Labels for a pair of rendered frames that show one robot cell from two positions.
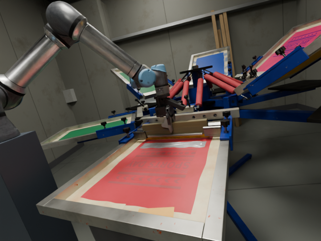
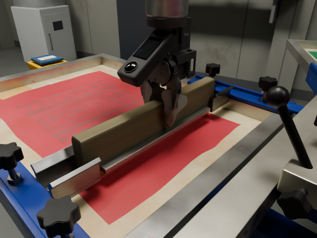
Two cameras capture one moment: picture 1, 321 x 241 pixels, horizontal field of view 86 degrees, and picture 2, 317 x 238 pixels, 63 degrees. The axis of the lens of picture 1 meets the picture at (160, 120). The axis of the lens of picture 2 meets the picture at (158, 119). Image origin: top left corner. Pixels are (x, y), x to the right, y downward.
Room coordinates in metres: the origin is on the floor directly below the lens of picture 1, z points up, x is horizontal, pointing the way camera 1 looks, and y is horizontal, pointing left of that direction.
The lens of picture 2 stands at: (1.08, -0.52, 1.29)
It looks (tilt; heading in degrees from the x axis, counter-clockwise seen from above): 29 degrees down; 108
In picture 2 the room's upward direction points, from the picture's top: straight up
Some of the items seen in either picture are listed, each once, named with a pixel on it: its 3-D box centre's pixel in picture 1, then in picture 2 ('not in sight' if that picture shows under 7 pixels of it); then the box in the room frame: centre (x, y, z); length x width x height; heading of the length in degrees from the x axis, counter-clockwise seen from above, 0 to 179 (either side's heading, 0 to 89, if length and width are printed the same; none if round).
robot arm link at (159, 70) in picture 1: (159, 75); not in sight; (0.94, -0.04, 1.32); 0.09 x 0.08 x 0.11; 103
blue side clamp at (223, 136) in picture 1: (227, 131); (41, 220); (0.84, -0.33, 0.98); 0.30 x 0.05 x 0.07; 155
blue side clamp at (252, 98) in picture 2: (136, 136); (234, 100); (1.07, 0.18, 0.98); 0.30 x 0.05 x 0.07; 155
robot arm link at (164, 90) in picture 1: (162, 90); (165, 4); (0.93, -0.04, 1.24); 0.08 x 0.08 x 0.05
